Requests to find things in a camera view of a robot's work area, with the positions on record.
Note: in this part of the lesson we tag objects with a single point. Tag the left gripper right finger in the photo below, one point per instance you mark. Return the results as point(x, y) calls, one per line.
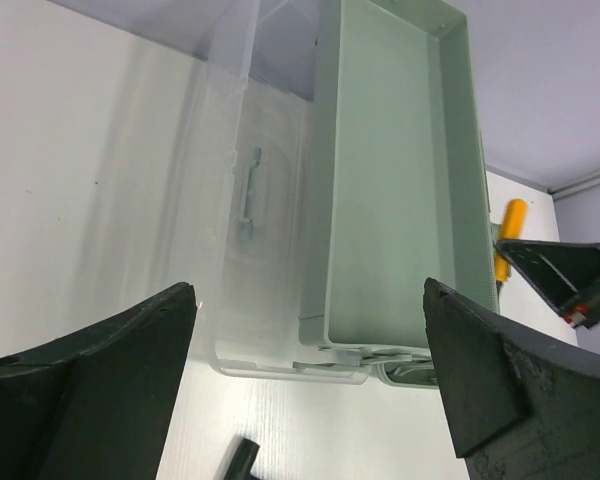
point(519, 404)

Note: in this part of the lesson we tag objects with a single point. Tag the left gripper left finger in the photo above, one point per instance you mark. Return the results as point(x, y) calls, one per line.
point(97, 403)

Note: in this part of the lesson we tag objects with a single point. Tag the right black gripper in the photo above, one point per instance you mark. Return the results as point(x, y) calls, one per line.
point(565, 275)

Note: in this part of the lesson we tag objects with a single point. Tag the green clear-lid tool box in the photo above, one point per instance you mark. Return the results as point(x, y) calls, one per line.
point(336, 166)

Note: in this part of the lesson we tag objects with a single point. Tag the black mallet hammer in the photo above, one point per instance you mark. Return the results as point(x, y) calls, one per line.
point(242, 461)

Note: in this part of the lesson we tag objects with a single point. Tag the orange handle screwdriver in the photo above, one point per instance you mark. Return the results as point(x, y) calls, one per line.
point(510, 229)

